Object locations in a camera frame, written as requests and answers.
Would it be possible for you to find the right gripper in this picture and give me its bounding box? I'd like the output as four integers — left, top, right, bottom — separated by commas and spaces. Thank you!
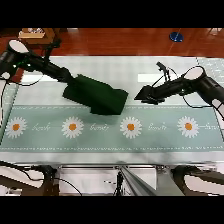
133, 84, 168, 106

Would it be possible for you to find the silver frame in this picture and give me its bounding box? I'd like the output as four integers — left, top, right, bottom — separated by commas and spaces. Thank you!
0, 161, 224, 197

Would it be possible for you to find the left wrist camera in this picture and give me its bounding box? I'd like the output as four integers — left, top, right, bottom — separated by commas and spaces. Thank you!
43, 38, 63, 61

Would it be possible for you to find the black cable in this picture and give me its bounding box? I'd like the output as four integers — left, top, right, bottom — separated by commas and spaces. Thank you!
52, 176, 83, 197
180, 93, 215, 110
17, 73, 46, 88

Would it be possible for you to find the dark green T-shirt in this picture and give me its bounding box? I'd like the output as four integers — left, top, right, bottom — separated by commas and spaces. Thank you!
62, 73, 130, 117

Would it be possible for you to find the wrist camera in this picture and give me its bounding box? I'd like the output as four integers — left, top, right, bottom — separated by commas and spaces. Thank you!
155, 61, 172, 82
43, 38, 63, 61

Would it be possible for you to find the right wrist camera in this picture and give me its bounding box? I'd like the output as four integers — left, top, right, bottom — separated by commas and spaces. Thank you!
155, 61, 172, 82

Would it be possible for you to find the blue round disc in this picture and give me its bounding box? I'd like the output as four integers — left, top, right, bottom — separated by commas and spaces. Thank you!
168, 31, 184, 43

